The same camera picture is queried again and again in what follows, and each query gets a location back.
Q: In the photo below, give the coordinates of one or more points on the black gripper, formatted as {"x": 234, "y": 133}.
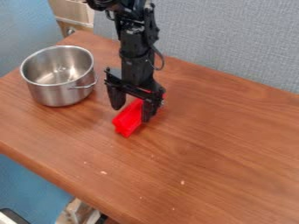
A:
{"x": 134, "y": 79}

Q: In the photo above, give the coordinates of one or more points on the red plastic block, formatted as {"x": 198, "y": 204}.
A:
{"x": 127, "y": 121}

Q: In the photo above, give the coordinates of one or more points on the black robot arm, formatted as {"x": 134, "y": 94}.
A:
{"x": 138, "y": 33}

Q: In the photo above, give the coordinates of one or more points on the stainless steel pot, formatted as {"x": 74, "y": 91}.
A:
{"x": 59, "y": 75}

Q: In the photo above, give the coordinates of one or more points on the beige wooden cabinet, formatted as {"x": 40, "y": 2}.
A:
{"x": 74, "y": 15}

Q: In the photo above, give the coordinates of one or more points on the white frame under table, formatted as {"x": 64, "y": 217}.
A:
{"x": 78, "y": 213}

